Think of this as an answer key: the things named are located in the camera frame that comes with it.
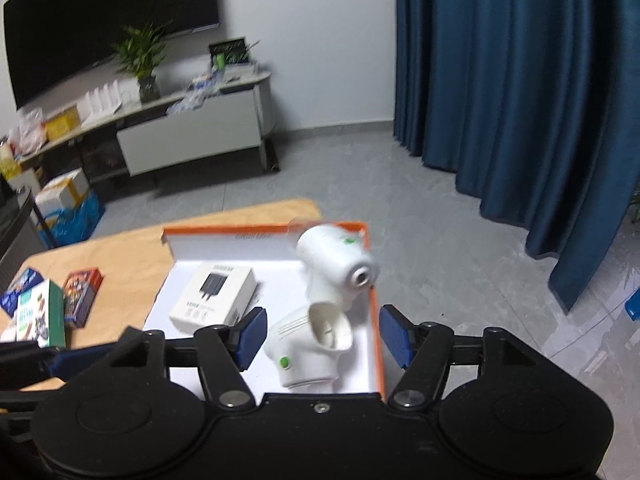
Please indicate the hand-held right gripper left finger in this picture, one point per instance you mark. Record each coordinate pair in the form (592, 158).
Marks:
(251, 337)

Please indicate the colourful small box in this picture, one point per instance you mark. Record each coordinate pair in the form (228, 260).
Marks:
(82, 295)

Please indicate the blue dental floss box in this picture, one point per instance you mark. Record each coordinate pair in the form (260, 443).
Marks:
(20, 287)

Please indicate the potted bamboo in dark vase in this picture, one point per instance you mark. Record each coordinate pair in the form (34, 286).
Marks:
(142, 57)

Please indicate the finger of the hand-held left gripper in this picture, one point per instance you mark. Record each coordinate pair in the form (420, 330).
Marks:
(82, 360)

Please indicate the white plastic bag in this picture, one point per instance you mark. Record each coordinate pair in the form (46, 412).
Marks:
(25, 130)

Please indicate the orange and white cardboard box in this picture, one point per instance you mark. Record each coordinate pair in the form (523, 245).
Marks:
(280, 280)

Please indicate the white charger packaging box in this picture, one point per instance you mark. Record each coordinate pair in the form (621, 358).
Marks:
(212, 297)

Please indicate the green and white carton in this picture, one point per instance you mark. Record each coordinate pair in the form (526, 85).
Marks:
(42, 315)

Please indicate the black glass table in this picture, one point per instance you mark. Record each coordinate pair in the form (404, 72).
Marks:
(17, 245)

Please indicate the white plug-in vaporizer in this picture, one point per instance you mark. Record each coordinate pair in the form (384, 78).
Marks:
(332, 262)
(305, 355)

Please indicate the blue plastic bag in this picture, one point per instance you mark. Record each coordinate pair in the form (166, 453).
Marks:
(77, 222)

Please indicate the dark green printed box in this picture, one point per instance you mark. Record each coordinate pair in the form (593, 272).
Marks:
(227, 52)

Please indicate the pile of clear plastic packets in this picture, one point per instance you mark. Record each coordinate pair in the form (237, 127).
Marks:
(197, 95)

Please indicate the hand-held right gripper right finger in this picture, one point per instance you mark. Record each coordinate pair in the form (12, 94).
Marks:
(395, 334)

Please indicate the grey television cabinet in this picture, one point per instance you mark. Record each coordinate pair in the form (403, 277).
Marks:
(190, 132)

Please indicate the white and yellow cardboard box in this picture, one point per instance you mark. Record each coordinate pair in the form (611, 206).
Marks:
(62, 194)

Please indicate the large black television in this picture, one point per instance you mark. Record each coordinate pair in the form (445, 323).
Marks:
(100, 20)

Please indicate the white router with antennas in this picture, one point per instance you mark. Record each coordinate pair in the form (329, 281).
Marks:
(102, 101)

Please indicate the blue curtain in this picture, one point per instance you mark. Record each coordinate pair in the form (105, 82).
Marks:
(525, 100)

